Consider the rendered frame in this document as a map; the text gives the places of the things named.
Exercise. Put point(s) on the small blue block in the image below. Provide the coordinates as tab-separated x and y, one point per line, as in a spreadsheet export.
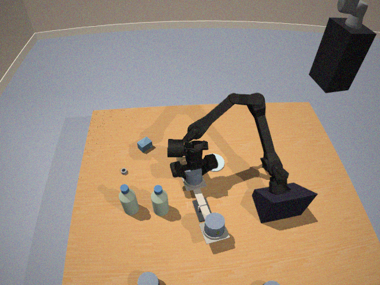
144	144

